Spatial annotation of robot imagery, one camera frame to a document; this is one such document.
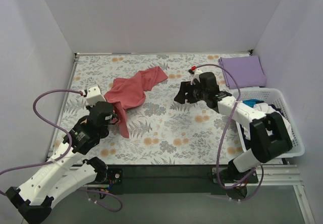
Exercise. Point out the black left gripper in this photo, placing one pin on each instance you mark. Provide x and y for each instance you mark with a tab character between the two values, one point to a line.
111	116

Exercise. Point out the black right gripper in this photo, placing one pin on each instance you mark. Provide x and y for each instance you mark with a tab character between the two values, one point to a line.
189	93

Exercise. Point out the red t shirt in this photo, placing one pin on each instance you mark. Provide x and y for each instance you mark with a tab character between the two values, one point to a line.
130	93

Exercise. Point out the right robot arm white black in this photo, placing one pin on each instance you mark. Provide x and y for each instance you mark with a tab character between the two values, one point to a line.
269	137

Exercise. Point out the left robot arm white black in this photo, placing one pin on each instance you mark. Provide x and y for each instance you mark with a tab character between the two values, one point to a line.
67	169

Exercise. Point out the floral patterned table mat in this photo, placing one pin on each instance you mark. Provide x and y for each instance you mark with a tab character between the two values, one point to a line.
161	130

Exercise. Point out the folded purple t shirt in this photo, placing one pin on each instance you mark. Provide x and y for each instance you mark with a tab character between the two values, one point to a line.
246	71

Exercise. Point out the blue t shirt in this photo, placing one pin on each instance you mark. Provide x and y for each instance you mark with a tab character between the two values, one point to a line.
252	102

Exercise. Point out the white t shirt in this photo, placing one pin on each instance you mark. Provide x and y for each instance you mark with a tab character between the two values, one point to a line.
264	107

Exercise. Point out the white plastic laundry basket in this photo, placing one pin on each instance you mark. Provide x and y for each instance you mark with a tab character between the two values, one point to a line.
273	97

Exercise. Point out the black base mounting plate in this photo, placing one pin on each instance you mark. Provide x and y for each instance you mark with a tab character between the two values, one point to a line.
159	179

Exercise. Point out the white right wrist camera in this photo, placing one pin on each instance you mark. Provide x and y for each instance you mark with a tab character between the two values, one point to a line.
195	72

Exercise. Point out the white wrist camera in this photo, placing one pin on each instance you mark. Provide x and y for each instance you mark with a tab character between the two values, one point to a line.
195	72
93	95

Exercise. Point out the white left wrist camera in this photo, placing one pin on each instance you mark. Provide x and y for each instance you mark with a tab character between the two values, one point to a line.
93	95

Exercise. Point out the aluminium frame rail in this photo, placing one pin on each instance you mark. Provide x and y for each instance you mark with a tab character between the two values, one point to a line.
276	195

